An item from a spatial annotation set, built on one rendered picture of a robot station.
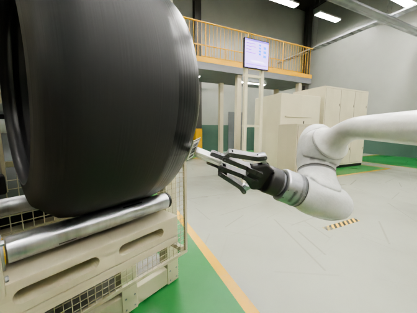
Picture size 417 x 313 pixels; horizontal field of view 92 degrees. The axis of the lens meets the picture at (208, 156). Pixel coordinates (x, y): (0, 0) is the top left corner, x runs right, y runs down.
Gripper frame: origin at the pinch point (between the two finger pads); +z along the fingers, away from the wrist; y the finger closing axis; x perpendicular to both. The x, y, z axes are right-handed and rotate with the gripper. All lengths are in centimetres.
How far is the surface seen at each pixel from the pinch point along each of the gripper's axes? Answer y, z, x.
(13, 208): 31, 43, -7
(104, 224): 17.2, 16.7, -14.6
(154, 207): 17.0, 8.3, -5.3
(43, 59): -13.2, 28.0, -17.5
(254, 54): -47, -59, 403
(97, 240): 20.6, 16.9, -16.2
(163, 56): -18.4, 15.8, -6.2
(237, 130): 163, -141, 600
